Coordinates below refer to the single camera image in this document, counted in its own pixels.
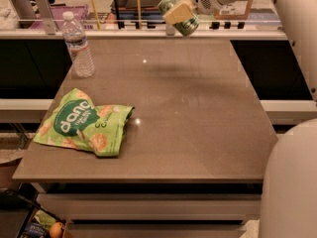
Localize cardboard box with label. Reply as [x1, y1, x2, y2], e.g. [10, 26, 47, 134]
[214, 0, 253, 20]

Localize purple plastic crate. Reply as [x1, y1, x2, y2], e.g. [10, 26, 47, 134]
[29, 4, 91, 31]

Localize orange fruit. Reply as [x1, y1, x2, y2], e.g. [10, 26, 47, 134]
[50, 222, 63, 238]

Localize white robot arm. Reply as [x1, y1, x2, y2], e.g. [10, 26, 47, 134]
[163, 0, 317, 238]

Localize box of snacks on floor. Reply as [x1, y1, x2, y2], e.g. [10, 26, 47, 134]
[17, 209, 73, 238]

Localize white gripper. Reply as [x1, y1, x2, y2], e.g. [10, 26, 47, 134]
[162, 0, 223, 25]

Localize clear plastic water bottle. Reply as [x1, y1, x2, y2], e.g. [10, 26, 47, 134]
[61, 11, 95, 78]

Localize grey table drawer unit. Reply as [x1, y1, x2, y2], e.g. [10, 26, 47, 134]
[33, 182, 263, 238]

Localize green soda can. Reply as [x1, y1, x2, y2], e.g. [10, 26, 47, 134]
[158, 0, 199, 37]

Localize glass railing with metal posts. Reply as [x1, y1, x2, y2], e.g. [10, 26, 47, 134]
[0, 0, 286, 40]

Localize green chips bag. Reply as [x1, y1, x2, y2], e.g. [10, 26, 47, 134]
[34, 88, 134, 158]

